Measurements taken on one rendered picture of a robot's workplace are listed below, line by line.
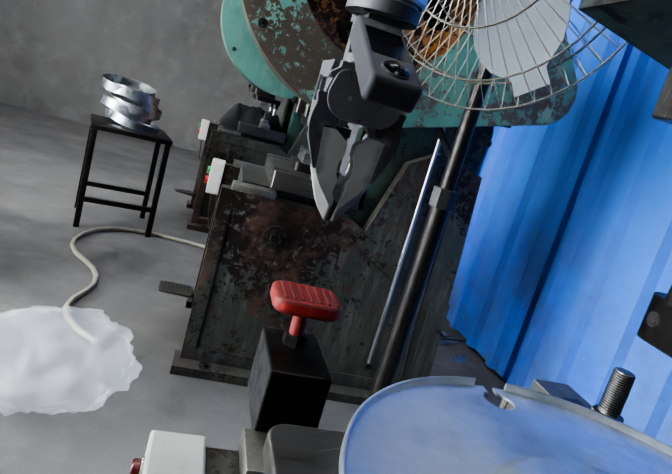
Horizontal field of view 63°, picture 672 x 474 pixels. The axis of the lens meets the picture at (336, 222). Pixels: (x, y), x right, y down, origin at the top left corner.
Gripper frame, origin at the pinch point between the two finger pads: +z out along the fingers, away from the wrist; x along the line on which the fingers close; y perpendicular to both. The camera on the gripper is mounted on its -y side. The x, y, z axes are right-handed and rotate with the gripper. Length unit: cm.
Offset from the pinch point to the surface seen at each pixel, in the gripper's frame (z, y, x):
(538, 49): -28, 38, -37
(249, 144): 27, 292, -14
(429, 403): 6.7, -22.2, -4.0
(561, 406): 6.7, -19.9, -15.8
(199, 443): 22.2, -7.5, 7.8
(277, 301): 9.5, -2.4, 3.3
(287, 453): 6.8, -28.7, 6.2
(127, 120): 28, 261, 54
